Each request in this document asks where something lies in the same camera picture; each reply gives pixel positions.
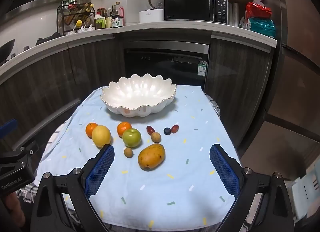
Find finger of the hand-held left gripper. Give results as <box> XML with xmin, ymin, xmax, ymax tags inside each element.
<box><xmin>0</xmin><ymin>141</ymin><xmax>38</xmax><ymax>172</ymax></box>
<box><xmin>0</xmin><ymin>119</ymin><xmax>18</xmax><ymax>137</ymax></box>

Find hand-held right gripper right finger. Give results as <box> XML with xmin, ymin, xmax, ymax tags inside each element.
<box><xmin>209</xmin><ymin>143</ymin><xmax>295</xmax><ymax>232</ymax></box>

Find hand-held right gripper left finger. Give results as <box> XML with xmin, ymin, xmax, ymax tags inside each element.
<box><xmin>30</xmin><ymin>144</ymin><xmax>115</xmax><ymax>232</ymax></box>

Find yellow lemon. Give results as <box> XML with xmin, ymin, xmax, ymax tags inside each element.
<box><xmin>91</xmin><ymin>125</ymin><xmax>112</xmax><ymax>148</ymax></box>

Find orange mandarin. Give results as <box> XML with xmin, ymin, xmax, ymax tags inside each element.
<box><xmin>116</xmin><ymin>121</ymin><xmax>133</xmax><ymax>138</ymax></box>
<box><xmin>85</xmin><ymin>123</ymin><xmax>99</xmax><ymax>138</ymax></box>

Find green apple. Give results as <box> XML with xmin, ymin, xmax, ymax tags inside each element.
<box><xmin>122</xmin><ymin>128</ymin><xmax>142</xmax><ymax>148</ymax></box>

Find yellow mango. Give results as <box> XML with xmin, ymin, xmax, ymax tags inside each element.
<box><xmin>137</xmin><ymin>143</ymin><xmax>166</xmax><ymax>171</ymax></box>

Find white scalloped bowl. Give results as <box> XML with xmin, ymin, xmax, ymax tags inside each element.
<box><xmin>100</xmin><ymin>74</ymin><xmax>177</xmax><ymax>117</ymax></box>

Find person's left hand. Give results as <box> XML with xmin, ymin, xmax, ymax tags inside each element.
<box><xmin>5</xmin><ymin>193</ymin><xmax>25</xmax><ymax>226</ymax></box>

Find dark wood cabinet door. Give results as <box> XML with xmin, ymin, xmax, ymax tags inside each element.
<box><xmin>67</xmin><ymin>36</ymin><xmax>125</xmax><ymax>102</ymax></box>
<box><xmin>204</xmin><ymin>38</ymin><xmax>272</xmax><ymax>147</ymax></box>
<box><xmin>0</xmin><ymin>44</ymin><xmax>69</xmax><ymax>152</ymax></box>

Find light blue patterned tablecloth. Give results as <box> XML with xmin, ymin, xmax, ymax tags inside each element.
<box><xmin>36</xmin><ymin>84</ymin><xmax>242</xmax><ymax>231</ymax></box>

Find checkered cloth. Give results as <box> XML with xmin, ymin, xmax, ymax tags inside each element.
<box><xmin>16</xmin><ymin>93</ymin><xmax>222</xmax><ymax>227</ymax></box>

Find black wok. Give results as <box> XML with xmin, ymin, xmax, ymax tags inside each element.
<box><xmin>0</xmin><ymin>39</ymin><xmax>15</xmax><ymax>65</ymax></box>

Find white plastic stool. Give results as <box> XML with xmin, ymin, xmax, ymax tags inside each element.
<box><xmin>285</xmin><ymin>169</ymin><xmax>320</xmax><ymax>222</ymax></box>

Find black stove grate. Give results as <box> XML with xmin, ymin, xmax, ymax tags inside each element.
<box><xmin>36</xmin><ymin>36</ymin><xmax>59</xmax><ymax>45</ymax></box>

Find green white sticker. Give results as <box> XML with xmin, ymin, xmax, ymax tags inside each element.
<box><xmin>197</xmin><ymin>61</ymin><xmax>208</xmax><ymax>75</ymax></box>

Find steel refrigerator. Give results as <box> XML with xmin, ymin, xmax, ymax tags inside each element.
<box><xmin>252</xmin><ymin>0</ymin><xmax>320</xmax><ymax>160</ymax></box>

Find black built-in dishwasher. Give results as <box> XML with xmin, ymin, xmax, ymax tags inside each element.
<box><xmin>124</xmin><ymin>41</ymin><xmax>210</xmax><ymax>87</ymax></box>

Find white condiment jars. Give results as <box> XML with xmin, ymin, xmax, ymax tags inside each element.
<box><xmin>72</xmin><ymin>26</ymin><xmax>95</xmax><ymax>34</ymax></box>

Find green oil bottle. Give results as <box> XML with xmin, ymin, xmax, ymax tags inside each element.
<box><xmin>94</xmin><ymin>14</ymin><xmax>107</xmax><ymax>29</ymax></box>

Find teal bag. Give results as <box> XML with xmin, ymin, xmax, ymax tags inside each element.
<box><xmin>246</xmin><ymin>18</ymin><xmax>276</xmax><ymax>38</ymax></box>

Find large soy sauce bottle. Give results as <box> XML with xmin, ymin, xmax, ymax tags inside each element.
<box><xmin>111</xmin><ymin>2</ymin><xmax>125</xmax><ymax>28</ymax></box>

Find white square appliance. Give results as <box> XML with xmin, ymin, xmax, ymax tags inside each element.
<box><xmin>139</xmin><ymin>9</ymin><xmax>165</xmax><ymax>24</ymax></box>

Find red bag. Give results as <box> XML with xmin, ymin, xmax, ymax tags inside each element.
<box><xmin>245</xmin><ymin>2</ymin><xmax>272</xmax><ymax>21</ymax></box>

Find black microwave oven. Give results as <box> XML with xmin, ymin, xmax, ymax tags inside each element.
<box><xmin>164</xmin><ymin>0</ymin><xmax>229</xmax><ymax>24</ymax></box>

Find black wire spice rack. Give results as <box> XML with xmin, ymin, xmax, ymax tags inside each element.
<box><xmin>57</xmin><ymin>1</ymin><xmax>96</xmax><ymax>36</ymax></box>

